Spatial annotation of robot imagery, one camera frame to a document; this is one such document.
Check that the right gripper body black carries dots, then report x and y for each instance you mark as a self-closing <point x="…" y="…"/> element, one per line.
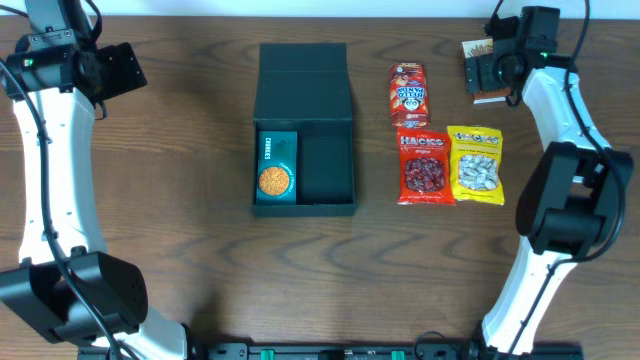
<point x="490" y="71"/>

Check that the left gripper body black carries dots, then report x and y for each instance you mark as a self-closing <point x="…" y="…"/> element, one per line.
<point x="113" y="75"/>

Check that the brown Pocky box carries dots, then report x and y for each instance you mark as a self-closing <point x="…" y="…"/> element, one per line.
<point x="481" y="74"/>

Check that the black gift box with lid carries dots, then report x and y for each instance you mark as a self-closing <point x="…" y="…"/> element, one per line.
<point x="305" y="88"/>

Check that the teal cookies box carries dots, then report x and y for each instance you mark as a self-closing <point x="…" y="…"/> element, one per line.
<point x="276" y="168"/>

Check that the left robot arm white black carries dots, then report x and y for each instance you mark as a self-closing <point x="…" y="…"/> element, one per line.
<point x="67" y="287"/>

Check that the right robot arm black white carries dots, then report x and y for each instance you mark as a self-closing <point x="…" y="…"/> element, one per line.
<point x="573" y="205"/>

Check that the red Hello Panda box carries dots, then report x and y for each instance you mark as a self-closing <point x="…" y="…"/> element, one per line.
<point x="409" y="103"/>

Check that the yellow Hacks candy bag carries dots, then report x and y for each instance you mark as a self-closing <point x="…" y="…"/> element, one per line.
<point x="475" y="158"/>

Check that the red Hacks candy bag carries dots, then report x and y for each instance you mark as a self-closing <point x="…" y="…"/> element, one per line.
<point x="424" y="167"/>

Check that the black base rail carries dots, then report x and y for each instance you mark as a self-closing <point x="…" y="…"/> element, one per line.
<point x="438" y="350"/>

